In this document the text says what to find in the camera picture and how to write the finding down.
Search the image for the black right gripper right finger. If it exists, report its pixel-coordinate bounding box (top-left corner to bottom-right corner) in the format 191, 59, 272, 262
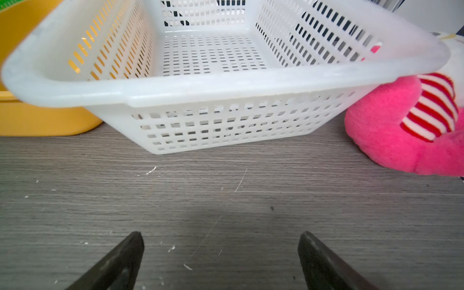
298, 232, 377, 290

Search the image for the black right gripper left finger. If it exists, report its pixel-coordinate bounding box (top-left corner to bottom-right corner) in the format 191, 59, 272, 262
67, 232, 145, 290

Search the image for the pink white plush doll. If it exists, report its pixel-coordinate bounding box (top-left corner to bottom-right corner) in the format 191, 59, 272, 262
344, 33, 464, 176

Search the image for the yellow plastic tub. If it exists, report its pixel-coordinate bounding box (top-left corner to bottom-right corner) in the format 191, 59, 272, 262
1, 0, 102, 137

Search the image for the white perforated plastic basket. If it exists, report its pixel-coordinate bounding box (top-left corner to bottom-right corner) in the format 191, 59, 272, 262
1, 1, 450, 154

